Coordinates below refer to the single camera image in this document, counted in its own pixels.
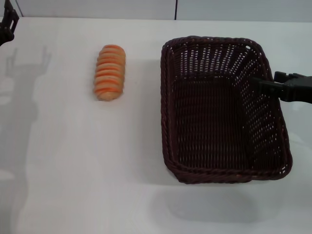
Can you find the black vertical wall strip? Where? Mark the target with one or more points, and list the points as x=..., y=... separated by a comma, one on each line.
x=175, y=9

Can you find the orange striped bread loaf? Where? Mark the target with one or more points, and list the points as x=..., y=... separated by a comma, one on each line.
x=109, y=73

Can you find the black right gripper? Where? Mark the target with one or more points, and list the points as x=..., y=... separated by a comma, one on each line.
x=298, y=89

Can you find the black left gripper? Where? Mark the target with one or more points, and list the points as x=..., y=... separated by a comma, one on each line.
x=5, y=35

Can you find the dark brown woven basket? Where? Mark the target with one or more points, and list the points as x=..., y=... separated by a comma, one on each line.
x=207, y=117

